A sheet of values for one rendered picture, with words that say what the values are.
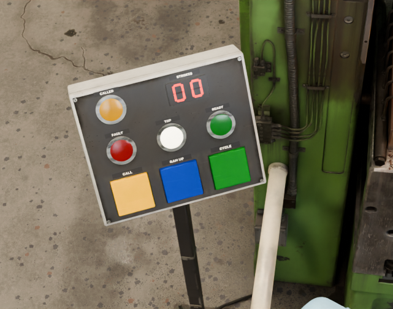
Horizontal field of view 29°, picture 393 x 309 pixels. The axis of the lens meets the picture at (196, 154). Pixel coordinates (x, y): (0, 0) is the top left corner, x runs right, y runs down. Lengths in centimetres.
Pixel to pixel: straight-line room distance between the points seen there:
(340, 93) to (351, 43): 16
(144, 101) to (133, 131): 6
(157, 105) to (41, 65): 184
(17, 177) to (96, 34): 78
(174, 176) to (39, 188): 139
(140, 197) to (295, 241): 88
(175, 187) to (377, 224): 54
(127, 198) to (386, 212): 61
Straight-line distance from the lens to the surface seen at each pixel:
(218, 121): 150
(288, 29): 162
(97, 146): 148
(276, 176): 198
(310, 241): 231
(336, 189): 208
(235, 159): 153
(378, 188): 172
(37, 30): 344
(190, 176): 152
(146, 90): 146
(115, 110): 146
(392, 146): 170
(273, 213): 191
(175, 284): 256
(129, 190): 151
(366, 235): 188
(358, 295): 216
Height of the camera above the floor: 224
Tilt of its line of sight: 52 degrees down
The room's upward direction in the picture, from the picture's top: 7 degrees counter-clockwise
